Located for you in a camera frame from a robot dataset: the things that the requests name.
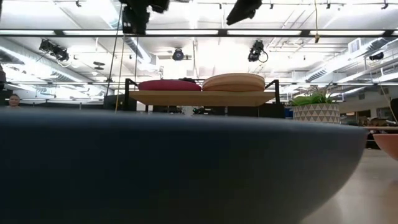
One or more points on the black metal rig frame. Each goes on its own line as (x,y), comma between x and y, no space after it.
(186,32)

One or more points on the green plant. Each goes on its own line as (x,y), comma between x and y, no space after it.
(308,99)

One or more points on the person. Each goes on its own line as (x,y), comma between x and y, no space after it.
(14,101)

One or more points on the pale pink plate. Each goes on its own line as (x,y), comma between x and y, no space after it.
(233,77)

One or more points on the wooden shelf with black legs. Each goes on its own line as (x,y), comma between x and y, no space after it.
(202,98)

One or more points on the bright blue plate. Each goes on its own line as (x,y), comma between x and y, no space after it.
(171,168)

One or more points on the white triangle-patterned plant pot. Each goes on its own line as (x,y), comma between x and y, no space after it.
(316,113)

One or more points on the orange plate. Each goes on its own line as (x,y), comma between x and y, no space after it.
(388,144)

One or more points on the black ceiling spotlight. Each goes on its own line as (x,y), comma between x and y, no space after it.
(54,51)
(178,54)
(255,51)

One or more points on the magenta plate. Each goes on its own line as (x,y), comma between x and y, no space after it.
(169,85)

